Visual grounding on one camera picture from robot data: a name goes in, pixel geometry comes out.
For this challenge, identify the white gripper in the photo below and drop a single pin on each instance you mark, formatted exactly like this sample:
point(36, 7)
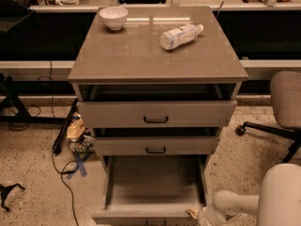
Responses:
point(207, 216)

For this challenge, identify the grey drawer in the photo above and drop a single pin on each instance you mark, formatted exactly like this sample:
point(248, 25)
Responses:
point(152, 191)
point(154, 145)
point(156, 114)

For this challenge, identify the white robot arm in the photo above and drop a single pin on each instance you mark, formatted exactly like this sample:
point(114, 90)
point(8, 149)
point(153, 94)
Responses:
point(278, 204)

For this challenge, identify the grey drawer cabinet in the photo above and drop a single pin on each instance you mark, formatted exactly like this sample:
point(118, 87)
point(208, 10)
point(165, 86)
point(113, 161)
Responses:
point(130, 65)

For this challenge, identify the blue tape cross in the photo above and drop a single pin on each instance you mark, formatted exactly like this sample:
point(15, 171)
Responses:
point(80, 158)

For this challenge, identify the snack bags on floor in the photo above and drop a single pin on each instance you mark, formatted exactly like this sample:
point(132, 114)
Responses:
point(78, 136)

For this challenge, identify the black power strip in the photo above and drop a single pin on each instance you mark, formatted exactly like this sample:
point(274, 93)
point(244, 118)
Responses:
point(57, 144)

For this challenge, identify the grey office chair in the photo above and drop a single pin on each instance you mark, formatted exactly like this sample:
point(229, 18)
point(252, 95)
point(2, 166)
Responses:
point(285, 88)

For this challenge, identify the white plastic bottle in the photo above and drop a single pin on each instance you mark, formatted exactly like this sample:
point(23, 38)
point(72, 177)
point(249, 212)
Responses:
point(179, 36)

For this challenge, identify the white ceramic bowl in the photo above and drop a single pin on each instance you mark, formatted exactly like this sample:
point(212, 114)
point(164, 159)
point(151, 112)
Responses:
point(114, 18)

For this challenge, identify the black table leg stand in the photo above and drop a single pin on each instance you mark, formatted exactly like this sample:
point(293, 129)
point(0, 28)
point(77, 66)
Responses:
point(22, 115)

